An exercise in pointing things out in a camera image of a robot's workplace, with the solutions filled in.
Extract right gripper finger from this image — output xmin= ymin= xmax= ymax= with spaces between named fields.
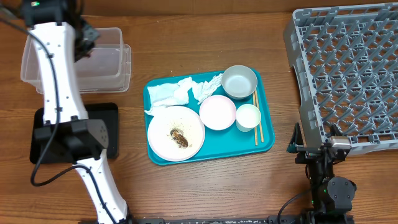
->
xmin=287 ymin=123 xmax=304 ymax=153
xmin=330 ymin=124 xmax=343 ymax=136

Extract small white cup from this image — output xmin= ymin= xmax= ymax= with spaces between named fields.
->
xmin=236 ymin=104 xmax=261 ymax=132

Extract white napkin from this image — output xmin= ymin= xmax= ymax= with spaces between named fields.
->
xmin=145 ymin=73 xmax=223 ymax=116

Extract brown food scrap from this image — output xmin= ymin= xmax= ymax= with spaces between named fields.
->
xmin=170 ymin=129 xmax=188 ymax=147

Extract large white plate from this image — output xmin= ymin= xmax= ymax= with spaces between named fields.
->
xmin=147 ymin=106 xmax=205 ymax=162

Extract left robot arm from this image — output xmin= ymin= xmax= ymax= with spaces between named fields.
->
xmin=21 ymin=1 xmax=133 ymax=223

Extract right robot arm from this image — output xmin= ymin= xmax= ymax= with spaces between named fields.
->
xmin=277 ymin=123 xmax=357 ymax=223

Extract grey dishwasher rack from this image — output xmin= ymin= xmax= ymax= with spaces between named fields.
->
xmin=284 ymin=2 xmax=397 ymax=155

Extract clear plastic bin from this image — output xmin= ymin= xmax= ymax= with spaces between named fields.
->
xmin=21 ymin=27 xmax=131 ymax=94

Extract wooden chopstick right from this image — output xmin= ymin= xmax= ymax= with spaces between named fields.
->
xmin=254 ymin=89 xmax=264 ymax=142

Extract wooden chopstick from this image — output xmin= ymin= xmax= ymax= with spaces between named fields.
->
xmin=254 ymin=89 xmax=264 ymax=142
xmin=253 ymin=90 xmax=258 ymax=146

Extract wooden chopstick left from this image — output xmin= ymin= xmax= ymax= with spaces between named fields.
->
xmin=253 ymin=90 xmax=258 ymax=146

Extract grey-green bowl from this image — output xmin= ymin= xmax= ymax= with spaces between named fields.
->
xmin=221 ymin=65 xmax=258 ymax=100

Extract black plastic tray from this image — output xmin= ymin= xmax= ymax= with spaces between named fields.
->
xmin=29 ymin=103 xmax=119 ymax=164

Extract pink shallow bowl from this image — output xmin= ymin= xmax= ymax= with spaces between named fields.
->
xmin=199 ymin=95 xmax=236 ymax=131

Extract teal serving tray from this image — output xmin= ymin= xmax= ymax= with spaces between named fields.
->
xmin=143 ymin=68 xmax=275 ymax=166

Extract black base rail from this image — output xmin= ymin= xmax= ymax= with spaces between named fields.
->
xmin=77 ymin=215 xmax=355 ymax=224

